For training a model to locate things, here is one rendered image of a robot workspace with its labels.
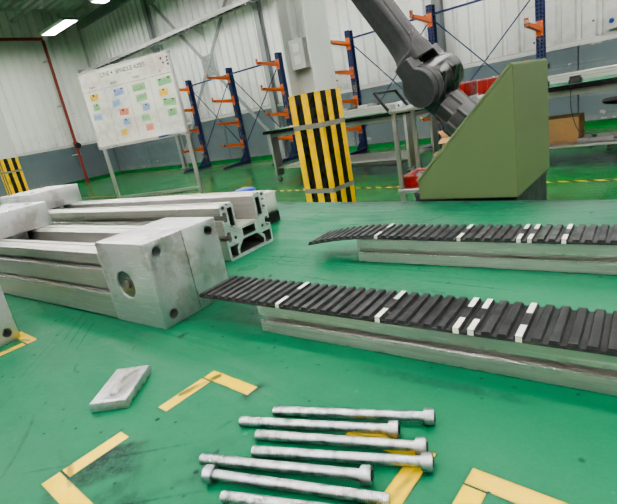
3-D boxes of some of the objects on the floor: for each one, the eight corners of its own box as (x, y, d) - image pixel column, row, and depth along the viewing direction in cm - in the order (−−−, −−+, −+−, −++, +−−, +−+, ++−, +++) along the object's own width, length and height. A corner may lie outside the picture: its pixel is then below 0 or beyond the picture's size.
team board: (109, 219, 648) (63, 74, 591) (132, 210, 691) (92, 74, 635) (198, 210, 591) (157, 48, 534) (217, 201, 635) (182, 50, 578)
